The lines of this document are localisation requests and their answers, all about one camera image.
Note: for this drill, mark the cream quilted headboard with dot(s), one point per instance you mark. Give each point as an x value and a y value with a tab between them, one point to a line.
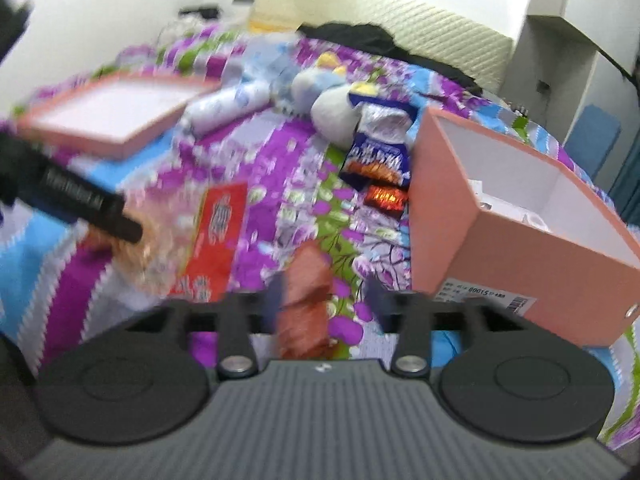
478	50

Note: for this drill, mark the blue white plush toy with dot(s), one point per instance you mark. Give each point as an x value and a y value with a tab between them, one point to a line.
322	92

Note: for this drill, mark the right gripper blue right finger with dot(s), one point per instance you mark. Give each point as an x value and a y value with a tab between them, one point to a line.
408	316

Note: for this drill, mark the orange sausage snack pack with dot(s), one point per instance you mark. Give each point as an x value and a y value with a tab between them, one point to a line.
303	318

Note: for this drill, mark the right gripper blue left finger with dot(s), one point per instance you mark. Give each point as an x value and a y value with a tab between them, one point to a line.
239	316

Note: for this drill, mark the black clothing pile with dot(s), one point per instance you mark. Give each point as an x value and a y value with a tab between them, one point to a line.
374	39

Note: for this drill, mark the pink box lid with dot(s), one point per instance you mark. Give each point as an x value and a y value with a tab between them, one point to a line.
114	117

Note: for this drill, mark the clear red-label snack bag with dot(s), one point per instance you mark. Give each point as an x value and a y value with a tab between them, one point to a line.
190	235

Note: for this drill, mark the pink cardboard box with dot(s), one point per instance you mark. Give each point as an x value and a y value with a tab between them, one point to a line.
491	214

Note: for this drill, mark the blue chair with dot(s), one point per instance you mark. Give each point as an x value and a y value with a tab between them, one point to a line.
592	139

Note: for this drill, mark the red foil tea packet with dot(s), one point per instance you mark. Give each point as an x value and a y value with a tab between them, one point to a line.
387	199

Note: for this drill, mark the blue white snack bag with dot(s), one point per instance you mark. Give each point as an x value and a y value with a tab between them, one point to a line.
380	151

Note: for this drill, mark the white cabinet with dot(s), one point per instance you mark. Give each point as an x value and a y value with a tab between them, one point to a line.
574	53

